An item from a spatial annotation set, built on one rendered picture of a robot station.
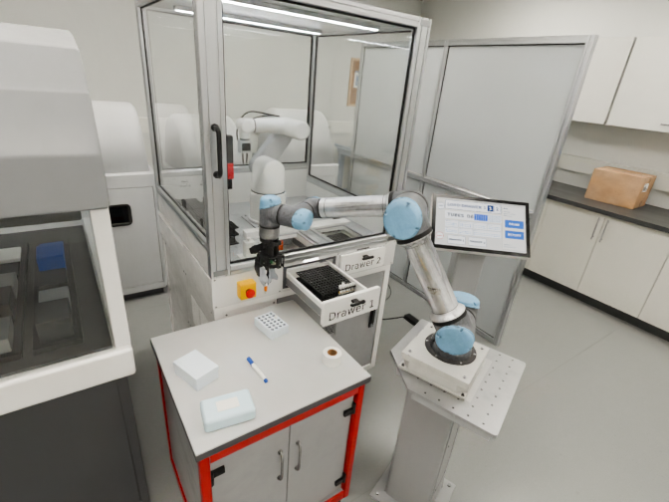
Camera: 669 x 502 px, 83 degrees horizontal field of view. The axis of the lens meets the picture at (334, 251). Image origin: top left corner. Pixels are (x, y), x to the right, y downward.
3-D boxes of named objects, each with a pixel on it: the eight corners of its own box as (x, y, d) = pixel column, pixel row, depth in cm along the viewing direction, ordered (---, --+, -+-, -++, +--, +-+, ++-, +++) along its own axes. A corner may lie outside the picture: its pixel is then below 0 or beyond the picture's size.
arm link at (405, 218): (482, 331, 130) (420, 184, 120) (480, 357, 117) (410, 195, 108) (447, 338, 136) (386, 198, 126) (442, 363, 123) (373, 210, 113)
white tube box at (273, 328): (288, 332, 156) (289, 325, 154) (271, 340, 150) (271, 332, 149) (271, 318, 164) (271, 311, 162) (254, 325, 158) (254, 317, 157)
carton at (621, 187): (645, 206, 349) (659, 175, 337) (631, 210, 331) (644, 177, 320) (597, 193, 379) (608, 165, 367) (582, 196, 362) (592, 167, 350)
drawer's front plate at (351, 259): (383, 265, 208) (385, 246, 203) (339, 276, 192) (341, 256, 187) (380, 264, 209) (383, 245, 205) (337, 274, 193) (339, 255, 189)
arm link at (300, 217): (319, 204, 137) (291, 198, 140) (305, 213, 127) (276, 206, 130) (317, 225, 140) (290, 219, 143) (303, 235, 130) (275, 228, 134)
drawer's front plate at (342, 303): (377, 309, 167) (380, 287, 163) (322, 327, 151) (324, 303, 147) (374, 307, 168) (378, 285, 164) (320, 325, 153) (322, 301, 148)
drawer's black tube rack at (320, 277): (353, 298, 170) (355, 285, 168) (321, 308, 161) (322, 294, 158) (327, 276, 187) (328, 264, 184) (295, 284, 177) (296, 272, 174)
